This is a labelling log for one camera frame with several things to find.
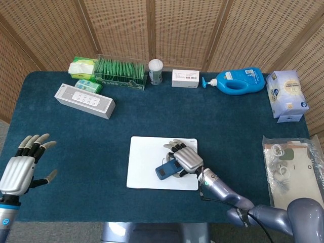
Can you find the white dry-erase board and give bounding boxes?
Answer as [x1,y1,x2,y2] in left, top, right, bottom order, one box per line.
[126,136,199,191]

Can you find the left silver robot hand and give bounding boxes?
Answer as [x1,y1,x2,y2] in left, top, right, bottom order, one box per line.
[0,133,58,197]

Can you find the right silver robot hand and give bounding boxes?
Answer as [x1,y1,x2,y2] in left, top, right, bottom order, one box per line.
[163,138,205,179]

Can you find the pale blue tissue pack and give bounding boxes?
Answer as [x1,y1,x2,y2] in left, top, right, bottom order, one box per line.
[265,70,310,119]

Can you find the blue whiteboard eraser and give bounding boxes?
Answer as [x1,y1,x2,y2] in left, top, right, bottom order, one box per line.
[154,158,183,181]

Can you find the small green tissue pack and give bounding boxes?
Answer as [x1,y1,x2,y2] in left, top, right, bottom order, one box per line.
[74,79,103,93]

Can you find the small white cardboard box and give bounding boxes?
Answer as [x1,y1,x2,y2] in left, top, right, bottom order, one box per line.
[171,69,200,90]

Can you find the clear plastic bag with parts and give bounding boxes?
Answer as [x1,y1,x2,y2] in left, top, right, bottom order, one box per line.
[262,135,324,211]

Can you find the green open tissue pack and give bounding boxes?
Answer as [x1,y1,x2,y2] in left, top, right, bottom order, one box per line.
[68,56,99,78]

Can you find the blue-grey robot torso base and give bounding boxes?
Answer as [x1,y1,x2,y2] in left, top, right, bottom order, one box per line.
[101,222,211,243]

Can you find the blue pump detergent bottle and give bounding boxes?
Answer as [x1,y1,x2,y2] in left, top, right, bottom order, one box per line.
[201,66,266,96]

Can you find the cylindrical can with white lid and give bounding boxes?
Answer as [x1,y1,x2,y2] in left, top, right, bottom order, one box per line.
[148,59,164,86]

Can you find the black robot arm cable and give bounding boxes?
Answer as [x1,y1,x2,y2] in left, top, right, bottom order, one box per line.
[199,182,279,243]

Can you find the long white speaker box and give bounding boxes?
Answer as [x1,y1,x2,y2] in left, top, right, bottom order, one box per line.
[54,83,116,119]

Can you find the clear green tea bag box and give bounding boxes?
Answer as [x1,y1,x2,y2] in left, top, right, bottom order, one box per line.
[94,53,148,91]

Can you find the woven bamboo folding screen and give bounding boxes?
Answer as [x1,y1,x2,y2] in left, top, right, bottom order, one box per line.
[0,0,324,137]

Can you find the teal table carpet mat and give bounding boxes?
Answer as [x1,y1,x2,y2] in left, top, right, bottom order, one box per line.
[0,70,311,225]

